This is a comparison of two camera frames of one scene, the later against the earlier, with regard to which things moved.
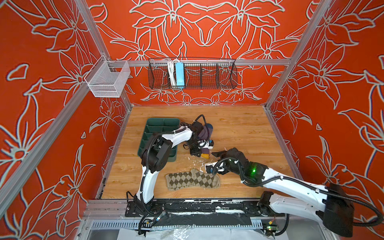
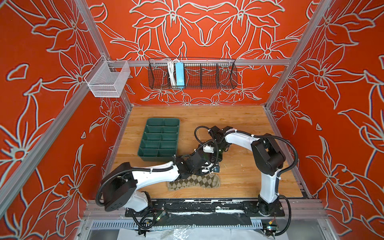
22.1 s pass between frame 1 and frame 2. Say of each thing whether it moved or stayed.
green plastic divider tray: stayed
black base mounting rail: stayed
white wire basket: stayed
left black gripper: moved
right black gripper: moved
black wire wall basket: stayed
